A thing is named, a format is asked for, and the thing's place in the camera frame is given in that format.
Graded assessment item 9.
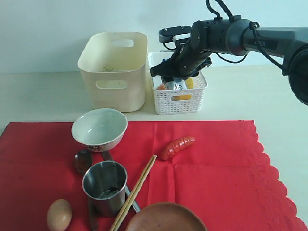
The cream plastic tub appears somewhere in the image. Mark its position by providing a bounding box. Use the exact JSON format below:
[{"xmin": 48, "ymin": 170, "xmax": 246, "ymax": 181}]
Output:
[{"xmin": 77, "ymin": 32, "xmax": 148, "ymax": 112}]

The wooden chopstick upper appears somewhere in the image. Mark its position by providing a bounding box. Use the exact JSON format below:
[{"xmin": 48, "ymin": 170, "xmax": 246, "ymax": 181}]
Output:
[{"xmin": 109, "ymin": 155, "xmax": 157, "ymax": 231}]

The stainless steel cup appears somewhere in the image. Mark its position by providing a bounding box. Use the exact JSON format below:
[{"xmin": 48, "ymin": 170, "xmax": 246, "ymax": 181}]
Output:
[{"xmin": 82, "ymin": 160, "xmax": 128, "ymax": 217}]

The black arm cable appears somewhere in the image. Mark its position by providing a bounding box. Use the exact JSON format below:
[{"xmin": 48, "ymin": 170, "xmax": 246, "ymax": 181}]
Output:
[{"xmin": 205, "ymin": 0, "xmax": 287, "ymax": 70}]

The brown egg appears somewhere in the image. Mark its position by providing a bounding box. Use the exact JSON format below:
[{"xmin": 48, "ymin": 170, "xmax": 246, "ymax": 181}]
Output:
[{"xmin": 47, "ymin": 199, "xmax": 72, "ymax": 231}]

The brown wooden plate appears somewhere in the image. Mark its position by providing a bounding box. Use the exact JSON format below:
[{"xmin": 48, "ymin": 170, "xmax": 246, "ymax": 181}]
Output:
[{"xmin": 125, "ymin": 202, "xmax": 207, "ymax": 231}]

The yellow lemon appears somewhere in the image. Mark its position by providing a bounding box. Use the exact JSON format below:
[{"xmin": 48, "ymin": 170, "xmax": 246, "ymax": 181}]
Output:
[{"xmin": 185, "ymin": 77, "xmax": 194, "ymax": 89}]

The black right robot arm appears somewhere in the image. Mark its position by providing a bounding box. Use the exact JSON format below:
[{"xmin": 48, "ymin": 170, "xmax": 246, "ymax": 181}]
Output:
[{"xmin": 150, "ymin": 19, "xmax": 308, "ymax": 104}]

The yellow cheese wedge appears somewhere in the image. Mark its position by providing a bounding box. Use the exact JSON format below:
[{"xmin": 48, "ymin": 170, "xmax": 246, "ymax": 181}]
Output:
[{"xmin": 171, "ymin": 95, "xmax": 191, "ymax": 101}]

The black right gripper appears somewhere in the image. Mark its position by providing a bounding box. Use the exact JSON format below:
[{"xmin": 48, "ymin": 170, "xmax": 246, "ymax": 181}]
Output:
[{"xmin": 150, "ymin": 40, "xmax": 212, "ymax": 82}]

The red sausage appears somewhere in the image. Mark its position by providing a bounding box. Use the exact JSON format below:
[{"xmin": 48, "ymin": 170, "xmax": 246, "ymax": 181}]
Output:
[{"xmin": 159, "ymin": 136, "xmax": 196, "ymax": 161}]

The white perforated plastic basket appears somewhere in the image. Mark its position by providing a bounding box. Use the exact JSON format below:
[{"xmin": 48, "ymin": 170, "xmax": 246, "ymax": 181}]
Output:
[{"xmin": 147, "ymin": 51, "xmax": 208, "ymax": 115}]

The dark wooden spoon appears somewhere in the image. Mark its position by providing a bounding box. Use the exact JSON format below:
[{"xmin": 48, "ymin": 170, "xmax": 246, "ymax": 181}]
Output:
[{"xmin": 74, "ymin": 150, "xmax": 99, "ymax": 231}]

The metal table knife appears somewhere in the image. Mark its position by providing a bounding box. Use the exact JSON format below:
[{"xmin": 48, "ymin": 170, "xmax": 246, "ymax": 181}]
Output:
[{"xmin": 101, "ymin": 151, "xmax": 141, "ymax": 214}]

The blue white milk carton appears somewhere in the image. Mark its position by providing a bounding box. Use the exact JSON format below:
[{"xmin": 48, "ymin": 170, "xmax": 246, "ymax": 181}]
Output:
[{"xmin": 164, "ymin": 78, "xmax": 187, "ymax": 90}]

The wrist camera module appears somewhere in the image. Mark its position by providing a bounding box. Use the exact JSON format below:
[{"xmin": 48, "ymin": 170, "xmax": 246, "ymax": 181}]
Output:
[{"xmin": 158, "ymin": 26, "xmax": 191, "ymax": 43}]

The pale green ceramic bowl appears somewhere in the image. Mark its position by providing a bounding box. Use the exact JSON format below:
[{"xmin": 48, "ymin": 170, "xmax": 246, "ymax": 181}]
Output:
[{"xmin": 71, "ymin": 108, "xmax": 128, "ymax": 152}]

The orange fried chicken piece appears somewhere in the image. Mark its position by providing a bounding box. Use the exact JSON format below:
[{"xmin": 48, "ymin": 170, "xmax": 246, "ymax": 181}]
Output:
[{"xmin": 156, "ymin": 84, "xmax": 166, "ymax": 90}]

